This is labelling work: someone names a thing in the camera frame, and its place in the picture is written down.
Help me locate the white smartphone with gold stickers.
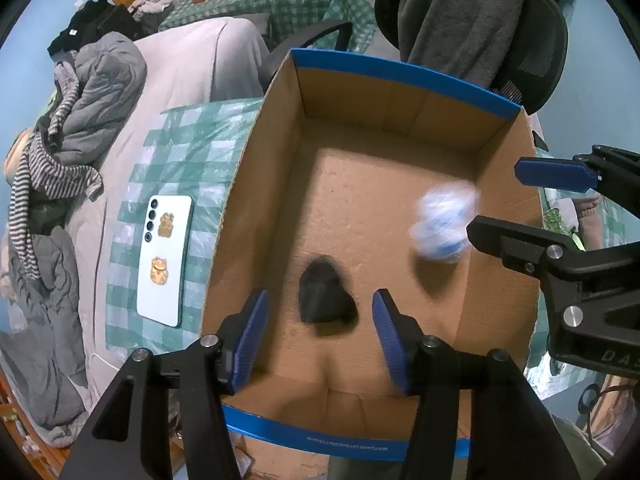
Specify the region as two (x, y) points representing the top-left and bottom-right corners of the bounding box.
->
(136, 194), (194, 328)

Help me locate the pale crumpled clothes pile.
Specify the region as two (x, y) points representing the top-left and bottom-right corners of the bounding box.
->
(129, 0), (186, 18)

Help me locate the black mesh office chair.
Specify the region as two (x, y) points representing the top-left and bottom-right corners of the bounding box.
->
(260, 0), (571, 116)

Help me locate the table with green checkered cloth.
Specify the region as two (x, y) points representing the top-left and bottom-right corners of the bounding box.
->
(160, 0), (378, 53)

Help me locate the white and blue soft ball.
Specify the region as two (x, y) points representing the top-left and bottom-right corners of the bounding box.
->
(409, 186), (481, 263)

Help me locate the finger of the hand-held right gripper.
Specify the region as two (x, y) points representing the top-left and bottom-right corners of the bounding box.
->
(514, 144), (640, 211)
(466, 215), (581, 281)

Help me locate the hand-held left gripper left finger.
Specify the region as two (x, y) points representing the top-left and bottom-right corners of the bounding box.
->
(59, 287), (271, 480)

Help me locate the dark grey jacket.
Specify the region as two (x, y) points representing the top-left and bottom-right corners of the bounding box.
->
(0, 225), (88, 446)

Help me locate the black clothes pile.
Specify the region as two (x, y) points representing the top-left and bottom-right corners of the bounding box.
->
(47, 0), (138, 56)

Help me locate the grey striped garment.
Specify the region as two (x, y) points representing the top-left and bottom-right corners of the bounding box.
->
(7, 60), (103, 281)

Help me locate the dark grey garment on chair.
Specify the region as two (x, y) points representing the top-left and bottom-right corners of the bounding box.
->
(397, 0), (531, 91)

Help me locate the blue-rimmed cardboard box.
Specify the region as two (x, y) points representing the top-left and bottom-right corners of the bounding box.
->
(200, 47), (543, 463)

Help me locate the black soft cloth lump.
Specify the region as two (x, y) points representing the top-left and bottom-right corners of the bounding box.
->
(298, 256), (358, 325)

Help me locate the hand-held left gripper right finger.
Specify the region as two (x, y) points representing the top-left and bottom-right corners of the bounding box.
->
(371, 288), (581, 480)

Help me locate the green checkered plastic tablecloth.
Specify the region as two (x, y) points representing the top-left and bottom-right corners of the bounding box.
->
(105, 97), (640, 401)

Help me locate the black cable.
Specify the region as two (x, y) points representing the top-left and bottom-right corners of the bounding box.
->
(579, 384), (601, 448)

